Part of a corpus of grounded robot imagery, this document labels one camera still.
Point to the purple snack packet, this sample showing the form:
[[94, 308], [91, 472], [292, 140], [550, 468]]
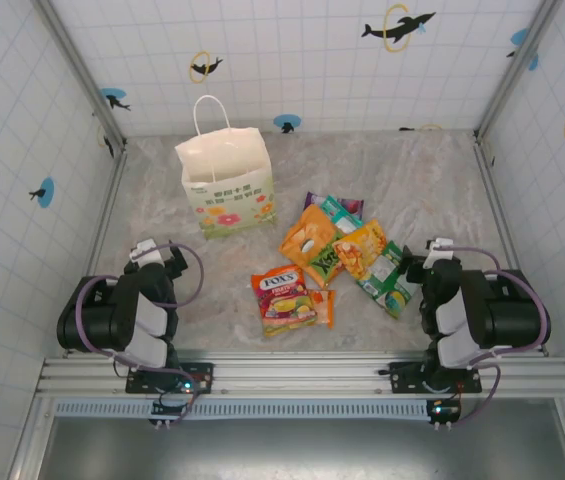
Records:
[[349, 205]]

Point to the orange chips bag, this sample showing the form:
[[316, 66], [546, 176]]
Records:
[[307, 235]]

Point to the blue patch wall sticker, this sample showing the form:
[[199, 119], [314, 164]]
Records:
[[519, 37]]

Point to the blue circle fish wall sticker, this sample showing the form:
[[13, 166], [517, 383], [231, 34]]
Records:
[[287, 122]]

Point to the teal white snack packet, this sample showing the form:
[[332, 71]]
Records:
[[339, 212]]

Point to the grey metal panel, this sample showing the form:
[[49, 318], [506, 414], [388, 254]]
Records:
[[302, 450]]

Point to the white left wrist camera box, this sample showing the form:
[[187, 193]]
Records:
[[147, 250]]

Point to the blue circle shark wall sticker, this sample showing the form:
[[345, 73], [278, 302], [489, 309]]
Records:
[[114, 97]]

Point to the green black lettered snack bag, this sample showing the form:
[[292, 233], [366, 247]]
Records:
[[324, 265]]

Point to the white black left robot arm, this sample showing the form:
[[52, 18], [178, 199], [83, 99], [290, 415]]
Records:
[[97, 315]]

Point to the blue oval fish wall sticker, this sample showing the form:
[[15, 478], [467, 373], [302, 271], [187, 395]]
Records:
[[46, 192]]

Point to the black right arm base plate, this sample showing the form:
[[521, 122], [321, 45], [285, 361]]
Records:
[[404, 375]]

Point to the aluminium mounting rail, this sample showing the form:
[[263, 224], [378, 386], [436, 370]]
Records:
[[302, 372]]

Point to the green white lime snack bag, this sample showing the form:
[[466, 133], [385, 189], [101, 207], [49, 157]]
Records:
[[387, 285]]

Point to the white flower print paper bag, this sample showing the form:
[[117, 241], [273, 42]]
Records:
[[232, 200]]

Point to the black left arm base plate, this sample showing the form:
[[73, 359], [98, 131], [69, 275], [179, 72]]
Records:
[[197, 375]]

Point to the small orange clear snack packet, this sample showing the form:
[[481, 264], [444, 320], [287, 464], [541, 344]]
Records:
[[323, 307]]

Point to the yellow chips bag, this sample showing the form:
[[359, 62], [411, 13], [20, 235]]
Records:
[[357, 250]]

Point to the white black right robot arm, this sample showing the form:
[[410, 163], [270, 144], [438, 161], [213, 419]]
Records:
[[507, 315]]

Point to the aluminium corner post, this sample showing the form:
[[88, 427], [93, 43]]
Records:
[[79, 70], [517, 70]]

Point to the orange Fox's candy bag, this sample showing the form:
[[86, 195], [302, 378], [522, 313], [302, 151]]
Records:
[[282, 300]]

